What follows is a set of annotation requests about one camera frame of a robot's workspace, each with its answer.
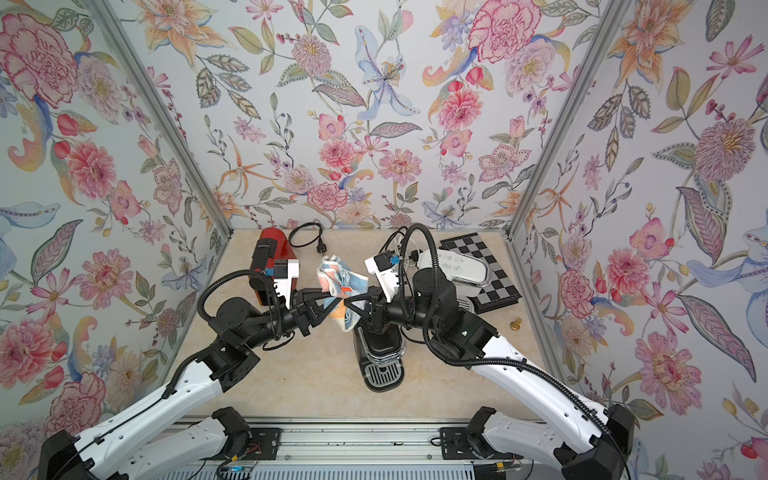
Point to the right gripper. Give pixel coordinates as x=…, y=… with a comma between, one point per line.
x=382, y=315

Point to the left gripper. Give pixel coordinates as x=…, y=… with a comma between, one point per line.
x=304, y=311

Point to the blue striped cloth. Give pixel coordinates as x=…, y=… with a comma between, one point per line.
x=334, y=277

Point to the black coffee machine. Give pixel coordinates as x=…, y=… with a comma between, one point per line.
x=380, y=357

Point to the white coffee machine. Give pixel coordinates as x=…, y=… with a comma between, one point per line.
x=464, y=269

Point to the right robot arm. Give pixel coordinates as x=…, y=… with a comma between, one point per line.
x=419, y=287

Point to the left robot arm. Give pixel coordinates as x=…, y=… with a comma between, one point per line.
x=129, y=446

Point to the red coffee machine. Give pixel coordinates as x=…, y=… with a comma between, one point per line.
x=272, y=245

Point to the black white chessboard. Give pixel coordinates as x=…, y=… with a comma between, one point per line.
x=492, y=288

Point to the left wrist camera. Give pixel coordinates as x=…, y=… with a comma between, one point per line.
x=284, y=274

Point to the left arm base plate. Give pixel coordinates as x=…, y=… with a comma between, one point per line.
x=259, y=444

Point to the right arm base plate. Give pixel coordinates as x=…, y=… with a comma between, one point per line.
x=456, y=443

